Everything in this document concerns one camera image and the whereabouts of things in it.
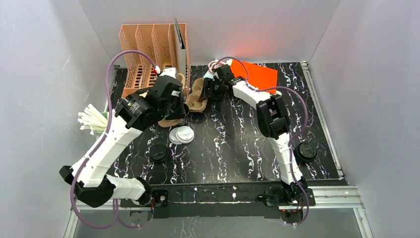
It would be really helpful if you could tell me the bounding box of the orange plastic file organizer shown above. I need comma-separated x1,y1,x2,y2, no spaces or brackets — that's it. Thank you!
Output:
119,23,191,97

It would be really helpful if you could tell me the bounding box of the white cup lid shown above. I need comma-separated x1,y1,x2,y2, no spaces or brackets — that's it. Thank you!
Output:
175,126,195,144

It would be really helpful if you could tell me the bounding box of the white wrapped straws bundle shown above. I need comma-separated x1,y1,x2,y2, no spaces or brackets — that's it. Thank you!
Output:
77,104,108,135

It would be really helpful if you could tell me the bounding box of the black cup lid left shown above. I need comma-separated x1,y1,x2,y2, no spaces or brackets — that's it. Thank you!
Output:
149,144,169,163

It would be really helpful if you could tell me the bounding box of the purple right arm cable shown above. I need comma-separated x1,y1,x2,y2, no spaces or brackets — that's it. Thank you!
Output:
210,56,311,227

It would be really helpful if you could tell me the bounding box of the brown pulp cup carrier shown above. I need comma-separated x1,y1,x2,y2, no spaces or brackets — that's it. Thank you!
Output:
158,78,208,128

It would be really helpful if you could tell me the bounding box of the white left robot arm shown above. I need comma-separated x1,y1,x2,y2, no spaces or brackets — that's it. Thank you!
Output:
59,67,188,208

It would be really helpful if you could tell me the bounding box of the aluminium rail frame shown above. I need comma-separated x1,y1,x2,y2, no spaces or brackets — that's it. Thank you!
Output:
64,187,373,238

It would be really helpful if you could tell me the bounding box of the black cup lid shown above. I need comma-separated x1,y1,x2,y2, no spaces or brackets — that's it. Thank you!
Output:
149,144,169,163
293,142,317,164

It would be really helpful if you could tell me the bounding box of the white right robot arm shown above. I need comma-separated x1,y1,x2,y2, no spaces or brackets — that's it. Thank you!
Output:
199,64,309,203

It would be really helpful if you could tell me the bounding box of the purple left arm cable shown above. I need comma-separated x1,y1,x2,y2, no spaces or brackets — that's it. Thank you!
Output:
69,50,161,230

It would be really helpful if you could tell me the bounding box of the grey folder in organizer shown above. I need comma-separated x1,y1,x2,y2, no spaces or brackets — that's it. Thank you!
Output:
174,18,191,79

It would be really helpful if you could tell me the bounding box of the white cup lid underneath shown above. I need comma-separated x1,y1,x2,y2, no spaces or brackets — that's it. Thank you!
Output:
169,128,182,145

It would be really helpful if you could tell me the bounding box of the orange paper bag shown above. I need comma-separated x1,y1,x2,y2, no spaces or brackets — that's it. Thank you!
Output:
227,59,278,89

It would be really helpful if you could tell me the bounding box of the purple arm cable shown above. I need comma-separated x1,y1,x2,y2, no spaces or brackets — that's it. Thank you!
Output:
69,50,161,230
210,56,311,227

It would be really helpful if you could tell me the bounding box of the black cup lid right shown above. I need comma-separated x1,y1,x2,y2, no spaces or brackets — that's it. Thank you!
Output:
293,142,317,164

